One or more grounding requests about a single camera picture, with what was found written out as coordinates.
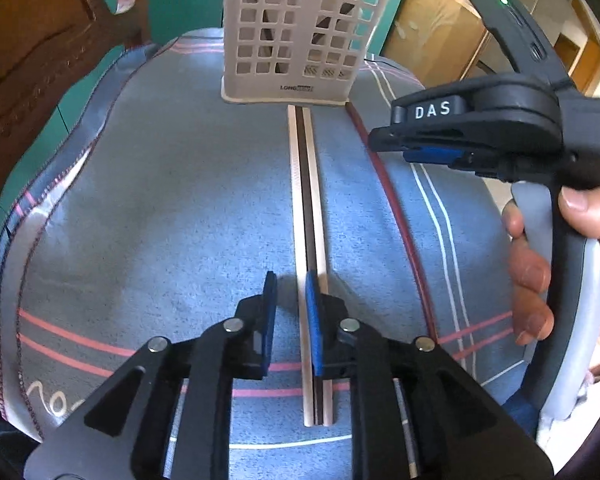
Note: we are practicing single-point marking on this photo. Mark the silver multi-door refrigerator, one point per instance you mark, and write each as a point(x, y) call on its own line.
point(557, 20)

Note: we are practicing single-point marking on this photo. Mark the blue striped seat cloth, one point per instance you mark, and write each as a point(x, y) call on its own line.
point(167, 205)

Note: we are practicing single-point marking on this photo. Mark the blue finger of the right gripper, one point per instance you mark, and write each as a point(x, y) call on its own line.
point(433, 155)

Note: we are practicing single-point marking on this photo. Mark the black chopstick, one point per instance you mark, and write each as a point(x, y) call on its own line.
point(311, 259)

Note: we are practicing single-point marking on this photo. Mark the wooden frame glass partition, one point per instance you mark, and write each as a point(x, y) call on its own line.
point(437, 40)

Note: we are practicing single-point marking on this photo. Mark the teal lower kitchen cabinets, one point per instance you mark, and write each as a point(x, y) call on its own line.
point(167, 19)

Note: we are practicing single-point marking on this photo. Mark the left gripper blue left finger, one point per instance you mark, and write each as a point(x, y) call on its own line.
point(165, 412)

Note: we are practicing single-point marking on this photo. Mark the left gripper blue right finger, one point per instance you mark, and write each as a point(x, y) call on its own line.
point(415, 412)

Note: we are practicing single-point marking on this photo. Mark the carved wooden chair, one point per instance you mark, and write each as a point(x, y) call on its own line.
point(47, 46)

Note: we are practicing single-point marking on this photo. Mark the light wooden chopstick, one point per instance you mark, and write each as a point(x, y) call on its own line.
point(319, 246)
point(300, 261)

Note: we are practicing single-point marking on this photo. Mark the white plastic utensil basket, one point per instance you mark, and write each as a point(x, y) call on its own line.
point(295, 51)

